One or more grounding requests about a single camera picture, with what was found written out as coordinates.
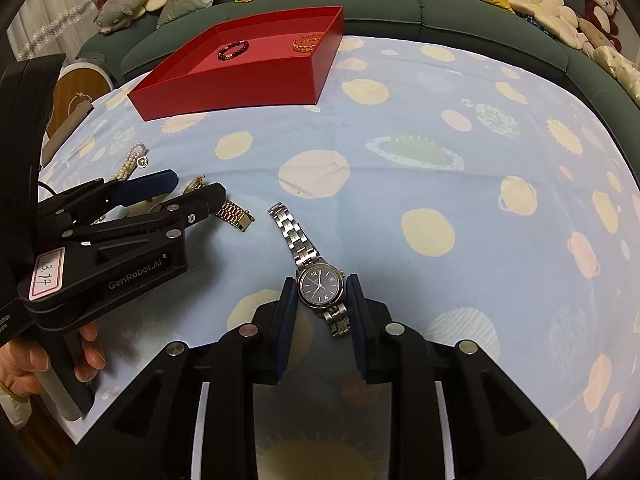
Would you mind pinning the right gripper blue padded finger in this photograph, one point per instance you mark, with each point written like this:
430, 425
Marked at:
280, 331
364, 328

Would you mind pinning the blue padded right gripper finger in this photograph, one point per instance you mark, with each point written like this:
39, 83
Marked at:
141, 189

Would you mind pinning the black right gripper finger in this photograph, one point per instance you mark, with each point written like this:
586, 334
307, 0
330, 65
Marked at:
178, 213

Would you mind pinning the gold wristwatch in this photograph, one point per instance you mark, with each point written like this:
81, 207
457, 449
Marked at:
228, 212

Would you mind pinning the silver wristwatch dark dial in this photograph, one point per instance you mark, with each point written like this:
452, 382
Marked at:
320, 286

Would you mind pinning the gold chain bangle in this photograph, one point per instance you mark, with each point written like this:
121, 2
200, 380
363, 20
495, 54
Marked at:
307, 43

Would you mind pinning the person's left hand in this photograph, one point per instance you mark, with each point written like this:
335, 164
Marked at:
21, 360

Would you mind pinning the brown cardboard piece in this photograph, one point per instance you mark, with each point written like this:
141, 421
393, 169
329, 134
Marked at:
51, 145

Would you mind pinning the round white wood stool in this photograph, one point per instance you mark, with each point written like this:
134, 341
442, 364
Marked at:
79, 82

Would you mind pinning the dark green sofa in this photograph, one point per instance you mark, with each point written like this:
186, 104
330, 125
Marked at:
471, 25

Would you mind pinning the blue patterned tablecloth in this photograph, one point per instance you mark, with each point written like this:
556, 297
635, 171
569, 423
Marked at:
476, 200

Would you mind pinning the red shallow tray box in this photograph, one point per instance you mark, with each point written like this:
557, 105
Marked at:
245, 62

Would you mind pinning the white sheer curtain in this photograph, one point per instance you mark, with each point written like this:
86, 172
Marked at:
43, 27

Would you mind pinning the grey pig plush toy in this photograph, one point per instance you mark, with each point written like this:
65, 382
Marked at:
118, 14

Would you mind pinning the cream satin cushion far right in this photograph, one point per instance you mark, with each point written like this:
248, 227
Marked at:
602, 51

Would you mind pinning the white flower plush cushion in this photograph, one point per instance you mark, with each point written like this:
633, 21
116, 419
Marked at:
555, 17

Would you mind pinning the red monkey plush toy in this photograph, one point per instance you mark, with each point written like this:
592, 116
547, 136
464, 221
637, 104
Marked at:
601, 14

